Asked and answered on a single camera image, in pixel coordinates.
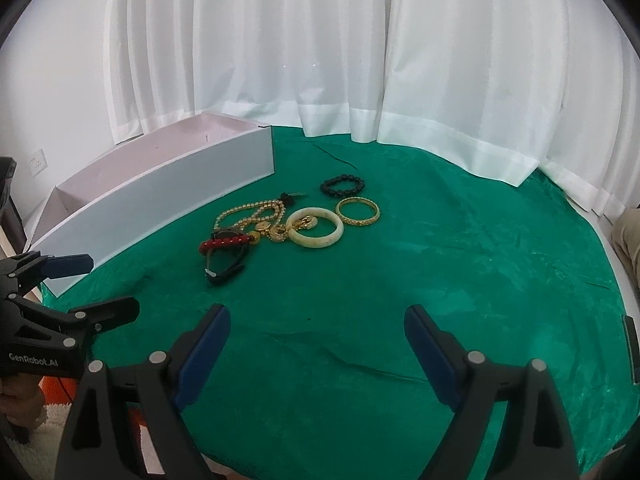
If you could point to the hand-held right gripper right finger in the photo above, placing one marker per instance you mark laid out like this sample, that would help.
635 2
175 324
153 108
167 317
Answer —
425 350

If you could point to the white fluffy rug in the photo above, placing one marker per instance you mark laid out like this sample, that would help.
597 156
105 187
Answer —
45 440

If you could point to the white wall socket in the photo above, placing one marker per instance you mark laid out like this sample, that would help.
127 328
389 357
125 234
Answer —
37 162

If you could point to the black wristwatch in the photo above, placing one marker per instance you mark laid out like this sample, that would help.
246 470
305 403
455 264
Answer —
227 276

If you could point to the person's beige trouser leg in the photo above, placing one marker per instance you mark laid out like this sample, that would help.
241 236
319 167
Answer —
629 240

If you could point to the orange object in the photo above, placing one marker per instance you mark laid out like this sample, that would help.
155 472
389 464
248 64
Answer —
52 390

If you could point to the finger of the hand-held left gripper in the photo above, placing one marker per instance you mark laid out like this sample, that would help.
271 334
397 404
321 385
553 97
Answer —
115 310
70 263

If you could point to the white jade bangle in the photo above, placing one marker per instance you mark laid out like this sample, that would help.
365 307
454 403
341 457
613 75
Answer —
330 237

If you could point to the gold patterned bangle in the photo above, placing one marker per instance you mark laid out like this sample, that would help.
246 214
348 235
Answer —
372 215

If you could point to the green velvet tablecloth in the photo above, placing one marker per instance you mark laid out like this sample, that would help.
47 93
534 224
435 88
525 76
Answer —
400 260

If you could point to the dark wooden furniture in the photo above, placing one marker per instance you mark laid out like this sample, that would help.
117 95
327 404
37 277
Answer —
10 220

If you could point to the person's left hand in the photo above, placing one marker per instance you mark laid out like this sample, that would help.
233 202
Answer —
17 395

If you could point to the white curtain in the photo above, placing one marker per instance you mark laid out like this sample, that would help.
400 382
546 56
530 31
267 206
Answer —
300 35

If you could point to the white cardboard box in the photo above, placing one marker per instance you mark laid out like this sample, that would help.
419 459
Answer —
150 200

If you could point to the dark rectangular object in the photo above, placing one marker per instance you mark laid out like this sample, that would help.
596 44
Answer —
632 350

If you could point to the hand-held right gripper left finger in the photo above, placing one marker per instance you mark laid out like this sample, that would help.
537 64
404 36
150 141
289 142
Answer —
205 350

